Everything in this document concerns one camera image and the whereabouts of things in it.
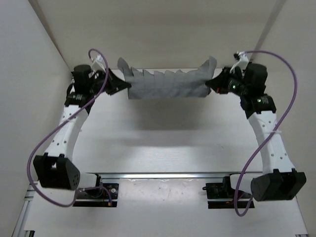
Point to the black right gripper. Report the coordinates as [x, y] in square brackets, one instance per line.
[227, 72]

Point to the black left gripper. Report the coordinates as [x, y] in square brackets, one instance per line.
[116, 84]

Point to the grey pleated skirt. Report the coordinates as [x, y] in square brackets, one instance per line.
[156, 85]

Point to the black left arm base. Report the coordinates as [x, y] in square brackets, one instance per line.
[105, 195]

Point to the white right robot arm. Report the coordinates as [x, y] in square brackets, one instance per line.
[269, 174]

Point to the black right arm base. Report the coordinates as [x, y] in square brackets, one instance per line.
[220, 195]

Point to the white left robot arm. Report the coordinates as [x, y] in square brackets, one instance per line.
[54, 168]

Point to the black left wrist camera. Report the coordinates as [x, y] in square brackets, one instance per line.
[81, 74]

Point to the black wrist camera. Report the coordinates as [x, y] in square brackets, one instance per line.
[255, 77]
[81, 74]

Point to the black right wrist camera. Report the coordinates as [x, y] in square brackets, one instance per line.
[255, 77]

